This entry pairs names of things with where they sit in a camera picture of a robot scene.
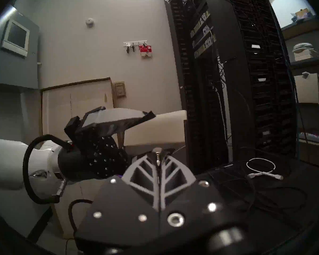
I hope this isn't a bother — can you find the coiled white cable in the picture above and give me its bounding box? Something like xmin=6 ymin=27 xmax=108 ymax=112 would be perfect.
xmin=292 ymin=42 xmax=315 ymax=54

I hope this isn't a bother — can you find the pink white packaged item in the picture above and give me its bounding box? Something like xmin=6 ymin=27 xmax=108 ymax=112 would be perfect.
xmin=299 ymin=132 xmax=319 ymax=146

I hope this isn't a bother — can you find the beige wall switch plate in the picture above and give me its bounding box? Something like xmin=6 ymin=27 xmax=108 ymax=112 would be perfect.
xmin=112 ymin=81 xmax=127 ymax=97

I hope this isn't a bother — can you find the white usb cable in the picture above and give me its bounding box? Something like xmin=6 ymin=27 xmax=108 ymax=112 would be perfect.
xmin=246 ymin=158 xmax=284 ymax=181

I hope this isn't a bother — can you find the grey rack mounted unit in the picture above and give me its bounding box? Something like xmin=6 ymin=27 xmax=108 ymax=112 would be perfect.
xmin=193 ymin=25 xmax=213 ymax=49
xmin=191 ymin=11 xmax=210 ymax=38
xmin=194 ymin=35 xmax=217 ymax=58

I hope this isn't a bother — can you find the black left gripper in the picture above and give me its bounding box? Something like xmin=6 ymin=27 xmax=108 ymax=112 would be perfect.
xmin=58 ymin=106 xmax=157 ymax=181

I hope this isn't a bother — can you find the grey wall cabinet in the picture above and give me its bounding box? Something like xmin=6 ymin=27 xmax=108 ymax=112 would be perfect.
xmin=0 ymin=5 xmax=41 ymax=139

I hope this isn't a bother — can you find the small tan cardboard box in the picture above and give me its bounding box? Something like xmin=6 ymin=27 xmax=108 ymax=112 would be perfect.
xmin=294 ymin=51 xmax=317 ymax=61

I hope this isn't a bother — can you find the white folding chair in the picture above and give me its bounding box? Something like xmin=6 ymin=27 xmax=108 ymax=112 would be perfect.
xmin=117 ymin=110 xmax=188 ymax=162

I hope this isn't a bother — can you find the grey metal shelving unit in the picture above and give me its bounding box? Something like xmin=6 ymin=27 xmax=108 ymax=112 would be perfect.
xmin=280 ymin=17 xmax=319 ymax=167

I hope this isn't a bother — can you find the black server rack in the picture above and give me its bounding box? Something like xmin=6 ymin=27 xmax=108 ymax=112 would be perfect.
xmin=163 ymin=0 xmax=299 ymax=175

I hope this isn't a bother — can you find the tangled black cable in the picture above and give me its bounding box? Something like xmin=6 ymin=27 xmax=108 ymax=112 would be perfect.
xmin=215 ymin=161 xmax=309 ymax=212

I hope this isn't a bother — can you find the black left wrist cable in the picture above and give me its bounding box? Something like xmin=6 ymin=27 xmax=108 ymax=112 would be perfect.
xmin=22 ymin=134 xmax=73 ymax=205

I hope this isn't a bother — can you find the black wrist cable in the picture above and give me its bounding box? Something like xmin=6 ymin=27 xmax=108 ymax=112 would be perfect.
xmin=22 ymin=134 xmax=73 ymax=205
xmin=67 ymin=199 xmax=94 ymax=240

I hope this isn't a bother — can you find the open cardboard box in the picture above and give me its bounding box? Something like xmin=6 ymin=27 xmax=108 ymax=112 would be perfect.
xmin=294 ymin=72 xmax=319 ymax=104

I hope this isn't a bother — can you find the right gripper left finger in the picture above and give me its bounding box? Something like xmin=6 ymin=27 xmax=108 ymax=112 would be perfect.
xmin=74 ymin=152 xmax=160 ymax=247

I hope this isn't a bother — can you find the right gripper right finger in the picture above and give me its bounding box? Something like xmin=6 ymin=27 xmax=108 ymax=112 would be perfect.
xmin=159 ymin=150 xmax=238 ymax=233

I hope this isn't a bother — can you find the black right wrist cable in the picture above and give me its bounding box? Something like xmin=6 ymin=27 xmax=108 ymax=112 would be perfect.
xmin=67 ymin=199 xmax=94 ymax=240

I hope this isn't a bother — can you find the beige leaning board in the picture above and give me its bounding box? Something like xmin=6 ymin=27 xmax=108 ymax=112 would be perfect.
xmin=41 ymin=77 xmax=115 ymax=240

